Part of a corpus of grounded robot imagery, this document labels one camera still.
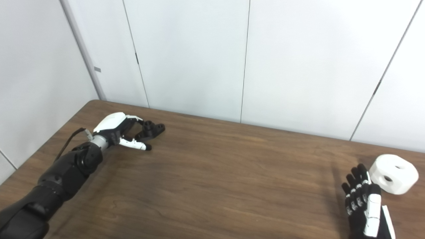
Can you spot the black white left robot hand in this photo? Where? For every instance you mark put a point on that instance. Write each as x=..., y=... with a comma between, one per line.
x=111, y=122

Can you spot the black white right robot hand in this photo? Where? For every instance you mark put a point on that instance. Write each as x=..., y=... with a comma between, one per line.
x=360, y=215

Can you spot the black flanged holder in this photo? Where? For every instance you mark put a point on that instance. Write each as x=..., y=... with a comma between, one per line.
x=151, y=130

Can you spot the round white plastic piece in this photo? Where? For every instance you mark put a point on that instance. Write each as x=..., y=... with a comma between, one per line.
x=398, y=176

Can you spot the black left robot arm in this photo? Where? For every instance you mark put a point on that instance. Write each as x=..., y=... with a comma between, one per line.
x=63, y=176

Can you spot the gray wall corner strip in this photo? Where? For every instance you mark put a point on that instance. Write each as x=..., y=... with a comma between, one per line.
x=83, y=53

